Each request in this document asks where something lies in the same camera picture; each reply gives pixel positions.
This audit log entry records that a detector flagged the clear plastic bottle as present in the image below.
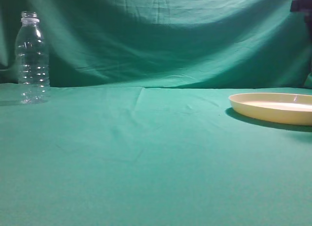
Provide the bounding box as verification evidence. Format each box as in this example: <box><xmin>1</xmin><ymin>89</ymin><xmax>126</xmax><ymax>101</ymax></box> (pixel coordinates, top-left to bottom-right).
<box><xmin>15</xmin><ymin>11</ymin><xmax>50</xmax><ymax>104</ymax></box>

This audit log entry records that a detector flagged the cream plastic plate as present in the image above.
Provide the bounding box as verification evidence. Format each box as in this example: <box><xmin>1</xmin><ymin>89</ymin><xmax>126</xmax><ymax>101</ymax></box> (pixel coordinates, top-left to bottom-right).
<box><xmin>229</xmin><ymin>93</ymin><xmax>312</xmax><ymax>126</ymax></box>

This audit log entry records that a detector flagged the dark purple sleeve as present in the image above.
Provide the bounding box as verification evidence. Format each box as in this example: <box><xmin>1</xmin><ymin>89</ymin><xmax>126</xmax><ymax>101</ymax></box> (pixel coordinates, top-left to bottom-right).
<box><xmin>290</xmin><ymin>0</ymin><xmax>312</xmax><ymax>12</ymax></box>

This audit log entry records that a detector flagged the green table cloth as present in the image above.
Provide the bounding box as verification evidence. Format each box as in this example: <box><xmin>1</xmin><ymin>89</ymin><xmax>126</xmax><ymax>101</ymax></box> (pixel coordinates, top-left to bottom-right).
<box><xmin>0</xmin><ymin>84</ymin><xmax>312</xmax><ymax>226</ymax></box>

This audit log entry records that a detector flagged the green backdrop cloth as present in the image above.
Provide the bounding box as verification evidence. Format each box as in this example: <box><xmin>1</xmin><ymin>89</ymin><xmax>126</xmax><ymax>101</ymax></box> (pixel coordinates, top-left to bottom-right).
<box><xmin>0</xmin><ymin>0</ymin><xmax>312</xmax><ymax>88</ymax></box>

